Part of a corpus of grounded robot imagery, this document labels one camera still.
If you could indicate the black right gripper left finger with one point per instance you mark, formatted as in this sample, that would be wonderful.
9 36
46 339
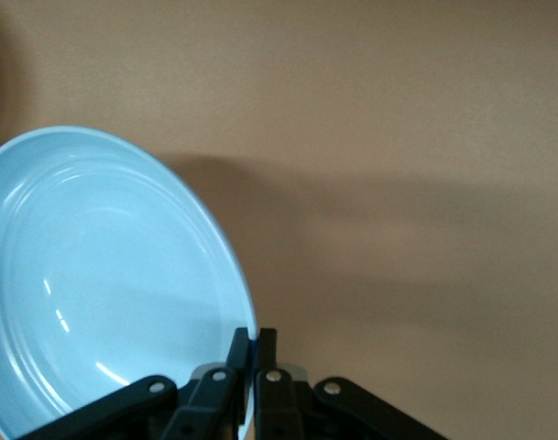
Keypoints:
205 403

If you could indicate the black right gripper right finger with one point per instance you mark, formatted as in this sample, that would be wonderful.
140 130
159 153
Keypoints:
278 408

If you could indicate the blue plate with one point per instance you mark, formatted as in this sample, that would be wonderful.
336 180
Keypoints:
100 252

